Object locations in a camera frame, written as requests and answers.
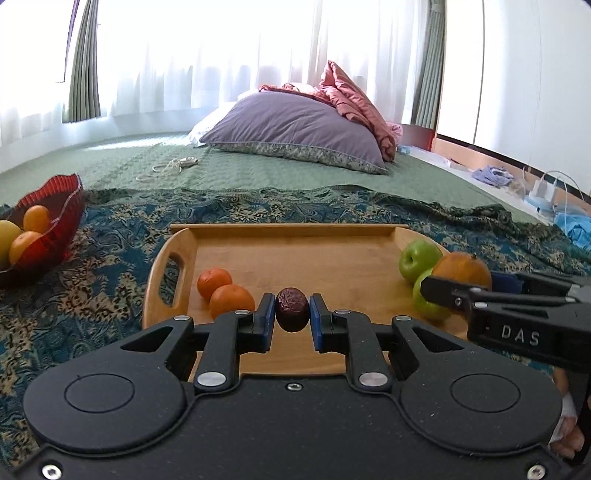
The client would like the orange tangerine in bowl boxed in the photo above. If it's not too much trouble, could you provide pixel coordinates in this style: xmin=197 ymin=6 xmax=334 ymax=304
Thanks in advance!
xmin=8 ymin=231 xmax=44 ymax=266
xmin=23 ymin=205 xmax=51 ymax=234

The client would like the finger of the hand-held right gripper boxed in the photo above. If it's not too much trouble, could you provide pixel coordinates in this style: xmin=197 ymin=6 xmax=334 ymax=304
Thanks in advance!
xmin=421 ymin=274 xmax=578 ymax=315
xmin=490 ymin=272 xmax=591 ymax=296

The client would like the white wardrobe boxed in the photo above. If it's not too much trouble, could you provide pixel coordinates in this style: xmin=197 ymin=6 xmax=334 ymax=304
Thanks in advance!
xmin=436 ymin=0 xmax=591 ymax=195

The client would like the large orange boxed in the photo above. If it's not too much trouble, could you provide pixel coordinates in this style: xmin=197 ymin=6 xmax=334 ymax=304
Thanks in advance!
xmin=431 ymin=252 xmax=492 ymax=315

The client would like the blue crumpled cloth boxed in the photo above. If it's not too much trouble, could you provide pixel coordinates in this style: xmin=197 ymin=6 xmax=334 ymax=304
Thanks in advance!
xmin=554 ymin=212 xmax=591 ymax=252

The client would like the blue paisley blanket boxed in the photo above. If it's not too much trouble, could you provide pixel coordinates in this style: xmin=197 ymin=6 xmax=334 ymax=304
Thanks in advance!
xmin=0 ymin=185 xmax=591 ymax=462

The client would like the purple pillow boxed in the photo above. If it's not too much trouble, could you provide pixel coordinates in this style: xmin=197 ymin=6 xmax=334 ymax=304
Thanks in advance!
xmin=199 ymin=90 xmax=389 ymax=175

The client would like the green apple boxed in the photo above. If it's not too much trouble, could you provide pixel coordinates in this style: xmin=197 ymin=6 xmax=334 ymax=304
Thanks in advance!
xmin=398 ymin=239 xmax=444 ymax=284
xmin=412 ymin=269 xmax=455 ymax=322

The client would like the small orange tangerine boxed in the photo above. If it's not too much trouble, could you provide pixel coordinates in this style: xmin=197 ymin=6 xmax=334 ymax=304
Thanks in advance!
xmin=209 ymin=284 xmax=256 ymax=319
xmin=197 ymin=268 xmax=233 ymax=301

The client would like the pink duvet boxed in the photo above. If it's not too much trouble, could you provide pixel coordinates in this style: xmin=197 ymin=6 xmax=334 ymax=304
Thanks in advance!
xmin=259 ymin=60 xmax=403 ymax=162

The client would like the wooden tray with handles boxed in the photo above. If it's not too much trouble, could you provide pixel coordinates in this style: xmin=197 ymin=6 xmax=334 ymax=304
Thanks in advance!
xmin=141 ymin=224 xmax=469 ymax=379

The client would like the red glass bowl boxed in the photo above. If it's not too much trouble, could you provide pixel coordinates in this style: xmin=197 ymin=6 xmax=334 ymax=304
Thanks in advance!
xmin=0 ymin=173 xmax=86 ymax=289

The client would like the white cable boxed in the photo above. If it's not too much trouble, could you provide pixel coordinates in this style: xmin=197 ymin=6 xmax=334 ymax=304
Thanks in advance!
xmin=136 ymin=156 xmax=199 ymax=182

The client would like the lilac crumpled cloth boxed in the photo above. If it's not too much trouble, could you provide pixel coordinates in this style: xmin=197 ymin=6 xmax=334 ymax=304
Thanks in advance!
xmin=471 ymin=165 xmax=515 ymax=188

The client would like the white sheer curtain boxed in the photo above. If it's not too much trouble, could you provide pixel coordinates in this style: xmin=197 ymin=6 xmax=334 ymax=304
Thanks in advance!
xmin=0 ymin=0 xmax=430 ymax=148

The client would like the dark red date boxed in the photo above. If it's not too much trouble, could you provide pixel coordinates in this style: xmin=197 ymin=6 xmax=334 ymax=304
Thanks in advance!
xmin=275 ymin=287 xmax=309 ymax=333

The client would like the white pillow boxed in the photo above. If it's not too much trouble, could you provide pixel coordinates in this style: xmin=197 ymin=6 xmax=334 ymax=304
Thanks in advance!
xmin=187 ymin=99 xmax=242 ymax=147

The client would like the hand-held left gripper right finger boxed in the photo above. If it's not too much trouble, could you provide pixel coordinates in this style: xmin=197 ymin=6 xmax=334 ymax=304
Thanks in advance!
xmin=309 ymin=293 xmax=469 ymax=394

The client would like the reddish wooden headboard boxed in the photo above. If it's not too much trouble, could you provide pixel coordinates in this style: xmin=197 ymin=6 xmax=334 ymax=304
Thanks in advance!
xmin=399 ymin=124 xmax=437 ymax=151

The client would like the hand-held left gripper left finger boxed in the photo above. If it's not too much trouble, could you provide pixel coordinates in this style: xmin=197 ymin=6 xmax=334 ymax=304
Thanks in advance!
xmin=120 ymin=293 xmax=278 ymax=394

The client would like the yellow apple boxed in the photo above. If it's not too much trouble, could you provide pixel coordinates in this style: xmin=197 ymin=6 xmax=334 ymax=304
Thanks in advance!
xmin=0 ymin=220 xmax=24 ymax=271

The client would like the green quilted bedspread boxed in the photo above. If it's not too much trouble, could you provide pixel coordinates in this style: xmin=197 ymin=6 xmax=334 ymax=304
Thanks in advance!
xmin=0 ymin=131 xmax=555 ymax=223

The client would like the white charger with cables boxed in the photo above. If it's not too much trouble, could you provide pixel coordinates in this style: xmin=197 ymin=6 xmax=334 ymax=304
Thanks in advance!
xmin=524 ymin=170 xmax=591 ymax=214

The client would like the wooden bedside ledge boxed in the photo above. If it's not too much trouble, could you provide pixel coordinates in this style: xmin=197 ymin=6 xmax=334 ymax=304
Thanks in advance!
xmin=434 ymin=134 xmax=591 ymax=217

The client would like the green curtain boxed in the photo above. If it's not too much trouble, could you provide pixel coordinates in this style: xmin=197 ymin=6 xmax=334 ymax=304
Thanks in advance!
xmin=62 ymin=0 xmax=101 ymax=123
xmin=411 ymin=0 xmax=446 ymax=130

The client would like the person's right hand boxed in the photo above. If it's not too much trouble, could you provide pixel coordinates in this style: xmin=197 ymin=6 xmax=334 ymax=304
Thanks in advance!
xmin=549 ymin=369 xmax=591 ymax=460

